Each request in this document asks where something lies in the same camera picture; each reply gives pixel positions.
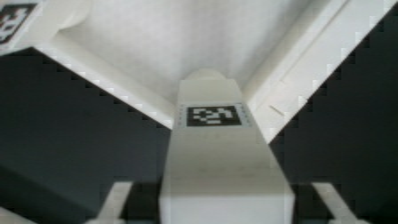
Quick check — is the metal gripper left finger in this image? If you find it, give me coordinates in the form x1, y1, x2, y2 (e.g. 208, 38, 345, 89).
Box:
82, 180, 162, 224

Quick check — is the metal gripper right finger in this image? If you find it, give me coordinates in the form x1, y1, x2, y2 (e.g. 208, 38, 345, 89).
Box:
294, 182, 372, 224

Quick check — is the white desk leg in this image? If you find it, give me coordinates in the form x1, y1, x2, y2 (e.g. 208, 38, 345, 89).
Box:
0, 0, 93, 56
160, 69, 295, 224

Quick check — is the white desk top tray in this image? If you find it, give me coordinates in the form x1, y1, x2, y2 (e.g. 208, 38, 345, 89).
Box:
38, 0, 398, 137

